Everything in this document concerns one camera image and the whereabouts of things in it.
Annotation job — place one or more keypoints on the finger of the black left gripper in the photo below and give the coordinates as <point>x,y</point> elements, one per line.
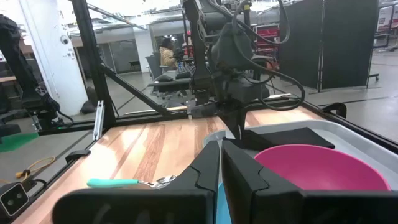
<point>243,121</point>
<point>228,119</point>

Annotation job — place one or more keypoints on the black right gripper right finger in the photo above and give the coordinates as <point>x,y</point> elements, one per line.
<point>311,208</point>

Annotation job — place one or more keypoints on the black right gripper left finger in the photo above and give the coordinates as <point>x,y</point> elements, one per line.
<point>140,208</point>

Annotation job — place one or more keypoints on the pink plastic bowl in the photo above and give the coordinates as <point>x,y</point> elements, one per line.
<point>320,168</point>

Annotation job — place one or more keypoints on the blue round plate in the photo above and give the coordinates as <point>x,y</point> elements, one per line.
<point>222,205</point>

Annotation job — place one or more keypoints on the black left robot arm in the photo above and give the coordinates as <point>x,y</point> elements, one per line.
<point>199,46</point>

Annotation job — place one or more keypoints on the grey plastic tray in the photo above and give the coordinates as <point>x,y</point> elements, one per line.
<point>357,146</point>

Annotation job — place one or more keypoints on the red storage shelf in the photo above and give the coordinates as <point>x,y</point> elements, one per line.
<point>269,32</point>

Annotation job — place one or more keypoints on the black desk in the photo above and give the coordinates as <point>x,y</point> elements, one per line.
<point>168,84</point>

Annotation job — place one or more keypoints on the person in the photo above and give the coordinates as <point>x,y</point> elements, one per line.
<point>168,57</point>

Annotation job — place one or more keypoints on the dark office chair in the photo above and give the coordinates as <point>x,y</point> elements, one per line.
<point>154,67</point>

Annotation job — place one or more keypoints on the black partition screen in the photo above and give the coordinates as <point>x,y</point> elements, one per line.
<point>342,46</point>

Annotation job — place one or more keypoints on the dark bag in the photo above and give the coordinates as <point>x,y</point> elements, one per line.
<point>88,104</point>

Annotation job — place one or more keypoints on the green floor mat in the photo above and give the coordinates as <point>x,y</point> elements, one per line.
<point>15,141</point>

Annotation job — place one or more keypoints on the white pillar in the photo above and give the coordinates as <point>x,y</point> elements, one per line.
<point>53,62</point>

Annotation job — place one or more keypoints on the silver metal bracket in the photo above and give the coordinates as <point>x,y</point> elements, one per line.
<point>99,121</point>

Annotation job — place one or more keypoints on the black table-level camera box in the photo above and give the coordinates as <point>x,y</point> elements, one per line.
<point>14,199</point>

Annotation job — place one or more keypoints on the black aluminium rig frame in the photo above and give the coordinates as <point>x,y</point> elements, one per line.
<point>90,62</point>

